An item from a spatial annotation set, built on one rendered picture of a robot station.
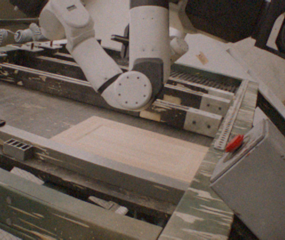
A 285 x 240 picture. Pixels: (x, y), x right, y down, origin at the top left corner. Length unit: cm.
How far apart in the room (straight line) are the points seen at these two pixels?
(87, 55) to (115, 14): 617
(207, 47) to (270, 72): 169
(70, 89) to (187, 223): 96
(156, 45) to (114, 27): 620
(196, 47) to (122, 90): 437
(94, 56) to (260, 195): 46
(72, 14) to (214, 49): 431
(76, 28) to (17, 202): 38
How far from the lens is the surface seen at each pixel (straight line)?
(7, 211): 78
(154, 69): 80
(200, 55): 513
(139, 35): 82
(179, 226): 71
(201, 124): 140
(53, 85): 159
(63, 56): 216
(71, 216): 69
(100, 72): 83
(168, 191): 88
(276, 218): 60
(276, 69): 646
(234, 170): 57
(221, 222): 76
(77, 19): 85
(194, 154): 116
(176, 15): 97
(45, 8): 88
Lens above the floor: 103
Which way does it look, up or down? 3 degrees up
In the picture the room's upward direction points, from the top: 44 degrees counter-clockwise
